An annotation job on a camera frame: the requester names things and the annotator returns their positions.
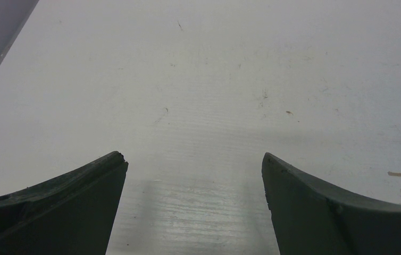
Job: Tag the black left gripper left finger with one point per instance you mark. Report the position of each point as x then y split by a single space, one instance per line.
69 214

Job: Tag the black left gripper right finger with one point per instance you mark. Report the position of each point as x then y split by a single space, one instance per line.
312 216

